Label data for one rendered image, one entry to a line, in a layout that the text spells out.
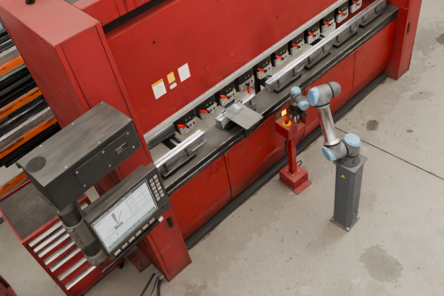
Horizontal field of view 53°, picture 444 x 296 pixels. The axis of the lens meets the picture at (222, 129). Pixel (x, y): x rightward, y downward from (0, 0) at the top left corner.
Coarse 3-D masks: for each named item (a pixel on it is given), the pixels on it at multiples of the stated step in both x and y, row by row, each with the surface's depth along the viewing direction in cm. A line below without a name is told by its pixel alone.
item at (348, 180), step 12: (336, 168) 329; (348, 168) 317; (360, 168) 322; (336, 180) 336; (348, 180) 325; (360, 180) 334; (336, 192) 346; (348, 192) 335; (336, 204) 356; (348, 204) 345; (336, 216) 367; (348, 216) 357; (348, 228) 367
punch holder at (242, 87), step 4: (252, 68) 339; (244, 72) 335; (248, 72) 338; (252, 72) 341; (240, 76) 333; (244, 76) 337; (248, 76) 340; (252, 76) 343; (236, 80) 338; (240, 80) 336; (244, 80) 339; (248, 80) 342; (252, 80) 345; (236, 84) 342; (240, 84) 338; (244, 84) 341; (252, 84) 347; (236, 88) 345; (240, 88) 339; (244, 88) 343
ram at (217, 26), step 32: (192, 0) 269; (224, 0) 286; (256, 0) 307; (288, 0) 331; (320, 0) 359; (128, 32) 248; (160, 32) 263; (192, 32) 281; (224, 32) 300; (256, 32) 323; (288, 32) 349; (128, 64) 258; (160, 64) 274; (192, 64) 293; (224, 64) 315; (160, 96) 287; (192, 96) 308; (160, 128) 300
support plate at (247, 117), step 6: (246, 108) 345; (228, 114) 343; (234, 114) 342; (240, 114) 341; (246, 114) 340; (252, 114) 339; (258, 114) 338; (234, 120) 337; (240, 120) 336; (246, 120) 335; (252, 120) 334; (258, 120) 334; (246, 126) 330
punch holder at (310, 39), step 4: (316, 24) 371; (308, 28) 365; (312, 28) 369; (316, 28) 374; (304, 32) 371; (308, 32) 368; (312, 32) 372; (316, 32) 376; (304, 36) 374; (308, 36) 370; (312, 36) 374; (316, 36) 379; (308, 40) 373; (312, 40) 376
